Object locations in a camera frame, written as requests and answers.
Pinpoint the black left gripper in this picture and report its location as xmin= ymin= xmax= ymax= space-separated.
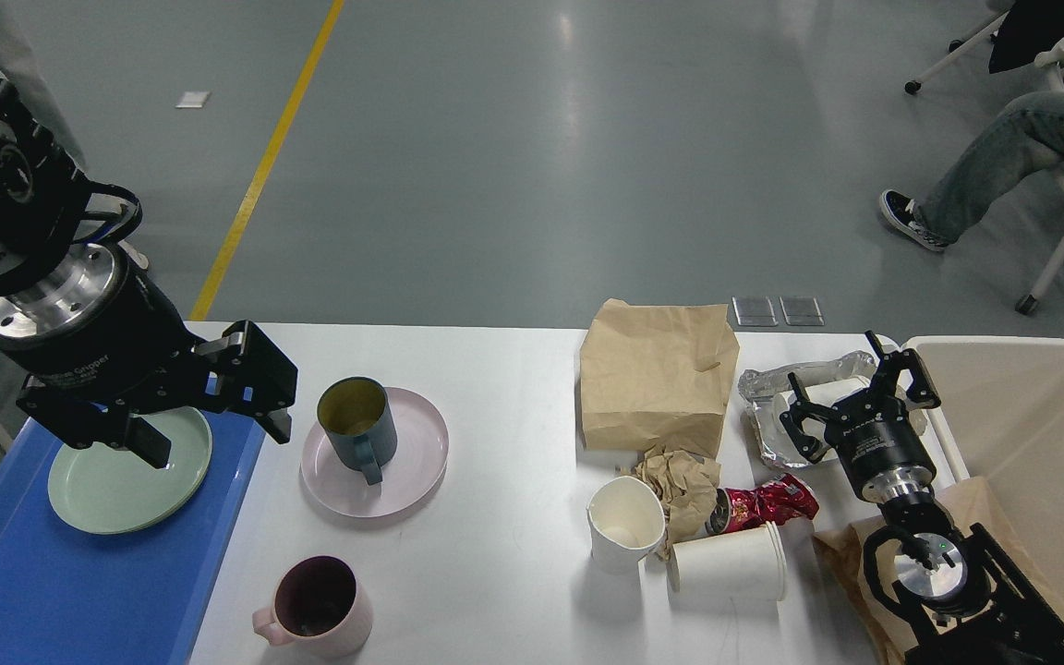
xmin=0 ymin=243 xmax=298 ymax=470

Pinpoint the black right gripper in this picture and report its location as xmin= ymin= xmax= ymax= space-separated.
xmin=780 ymin=330 xmax=942 ymax=504

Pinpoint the dark teal mug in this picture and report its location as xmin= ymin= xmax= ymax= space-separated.
xmin=317 ymin=376 xmax=398 ymax=487

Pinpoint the brown paper bag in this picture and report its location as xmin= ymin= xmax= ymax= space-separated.
xmin=579 ymin=298 xmax=739 ymax=458

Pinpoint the pink plate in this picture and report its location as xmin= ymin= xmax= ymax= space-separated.
xmin=300 ymin=387 xmax=449 ymax=518

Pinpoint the pink mug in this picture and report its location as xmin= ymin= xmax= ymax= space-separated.
xmin=250 ymin=555 xmax=373 ymax=660

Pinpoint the brown paper under arm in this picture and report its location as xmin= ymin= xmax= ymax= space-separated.
xmin=814 ymin=477 xmax=1064 ymax=664

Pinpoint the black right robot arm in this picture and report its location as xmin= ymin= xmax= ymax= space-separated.
xmin=780 ymin=332 xmax=1064 ymax=664

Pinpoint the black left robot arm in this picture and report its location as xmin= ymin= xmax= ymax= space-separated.
xmin=0 ymin=79 xmax=298 ymax=468

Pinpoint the white container in foil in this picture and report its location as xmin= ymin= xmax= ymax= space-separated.
xmin=771 ymin=376 xmax=870 ymax=468

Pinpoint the red snack wrapper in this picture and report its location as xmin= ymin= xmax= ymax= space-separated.
xmin=705 ymin=473 xmax=820 ymax=536

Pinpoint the aluminium foil tray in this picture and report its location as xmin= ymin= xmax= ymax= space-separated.
xmin=739 ymin=350 xmax=927 ymax=470

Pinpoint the light green plate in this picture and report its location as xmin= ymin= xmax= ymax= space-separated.
xmin=47 ymin=408 xmax=212 ymax=535

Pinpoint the right floor socket plate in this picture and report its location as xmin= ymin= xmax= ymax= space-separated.
xmin=780 ymin=297 xmax=825 ymax=327

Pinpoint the floor socket plate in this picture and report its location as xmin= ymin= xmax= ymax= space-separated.
xmin=731 ymin=297 xmax=778 ymax=327
xmin=780 ymin=297 xmax=825 ymax=327

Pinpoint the left floor socket plate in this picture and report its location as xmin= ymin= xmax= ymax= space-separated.
xmin=731 ymin=297 xmax=778 ymax=327

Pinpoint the white plastic bin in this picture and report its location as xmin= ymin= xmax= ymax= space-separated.
xmin=908 ymin=335 xmax=1064 ymax=620

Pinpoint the lying white paper cup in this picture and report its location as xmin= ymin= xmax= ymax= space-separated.
xmin=667 ymin=523 xmax=787 ymax=601

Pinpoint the crumpled brown paper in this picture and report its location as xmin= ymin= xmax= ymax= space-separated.
xmin=629 ymin=451 xmax=721 ymax=561

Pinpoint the blue plastic tray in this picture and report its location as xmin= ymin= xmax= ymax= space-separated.
xmin=0 ymin=414 xmax=263 ymax=664

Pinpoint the upright white paper cup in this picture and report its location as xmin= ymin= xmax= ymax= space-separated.
xmin=586 ymin=476 xmax=666 ymax=573

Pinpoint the seated person in jeans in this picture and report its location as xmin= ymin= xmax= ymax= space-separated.
xmin=879 ymin=0 xmax=1064 ymax=253

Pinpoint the white office chair right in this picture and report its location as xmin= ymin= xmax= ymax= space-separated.
xmin=903 ymin=0 xmax=1064 ymax=316

